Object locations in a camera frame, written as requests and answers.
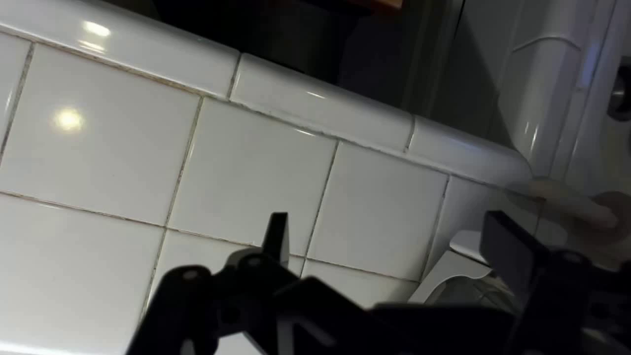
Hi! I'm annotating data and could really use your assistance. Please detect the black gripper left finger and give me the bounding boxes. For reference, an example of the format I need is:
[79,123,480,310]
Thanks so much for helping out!
[261,212,292,269]

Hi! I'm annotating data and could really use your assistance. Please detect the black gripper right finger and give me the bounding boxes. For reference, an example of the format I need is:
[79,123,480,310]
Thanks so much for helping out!
[480,210,553,312]

